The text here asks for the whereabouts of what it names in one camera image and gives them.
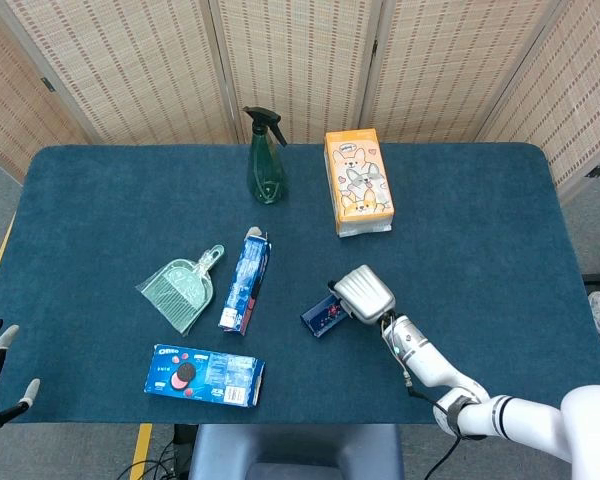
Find blue glasses case grey lining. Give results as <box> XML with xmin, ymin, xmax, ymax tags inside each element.
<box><xmin>300</xmin><ymin>293</ymin><xmax>351</xmax><ymax>339</ymax></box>

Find black floor cables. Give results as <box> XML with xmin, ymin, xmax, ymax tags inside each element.
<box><xmin>117</xmin><ymin>434</ymin><xmax>191</xmax><ymax>480</ymax></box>

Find orange corgi tissue pack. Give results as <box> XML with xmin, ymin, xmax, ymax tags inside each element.
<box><xmin>323</xmin><ymin>128</ymin><xmax>396</xmax><ymax>238</ymax></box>

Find woven folding screen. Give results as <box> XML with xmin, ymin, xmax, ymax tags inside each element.
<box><xmin>0</xmin><ymin>0</ymin><xmax>600</xmax><ymax>201</ymax></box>

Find green dustpan brush set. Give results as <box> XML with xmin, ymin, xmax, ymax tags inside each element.
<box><xmin>135</xmin><ymin>244</ymin><xmax>227</xmax><ymax>337</ymax></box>

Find green plastic spray bottle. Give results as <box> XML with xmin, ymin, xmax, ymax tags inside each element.
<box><xmin>242</xmin><ymin>105</ymin><xmax>289</xmax><ymax>206</ymax></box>

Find blue table cloth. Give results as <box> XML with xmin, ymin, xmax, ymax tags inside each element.
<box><xmin>0</xmin><ymin>143</ymin><xmax>600</xmax><ymax>426</ymax></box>

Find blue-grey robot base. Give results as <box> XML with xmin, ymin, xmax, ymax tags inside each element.
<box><xmin>188</xmin><ymin>423</ymin><xmax>405</xmax><ymax>480</ymax></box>

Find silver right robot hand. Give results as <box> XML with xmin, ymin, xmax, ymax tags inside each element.
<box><xmin>327</xmin><ymin>264</ymin><xmax>397</xmax><ymax>325</ymax></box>

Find blue Oreo box dented end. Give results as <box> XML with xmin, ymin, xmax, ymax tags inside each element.
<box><xmin>143</xmin><ymin>343</ymin><xmax>266</xmax><ymax>409</ymax></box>

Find blue Oreo box open flaps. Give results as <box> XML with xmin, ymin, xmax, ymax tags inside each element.
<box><xmin>218</xmin><ymin>226</ymin><xmax>273</xmax><ymax>335</ymax></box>

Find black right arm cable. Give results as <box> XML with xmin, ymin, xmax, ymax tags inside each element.
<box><xmin>423</xmin><ymin>434</ymin><xmax>462</xmax><ymax>480</ymax></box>

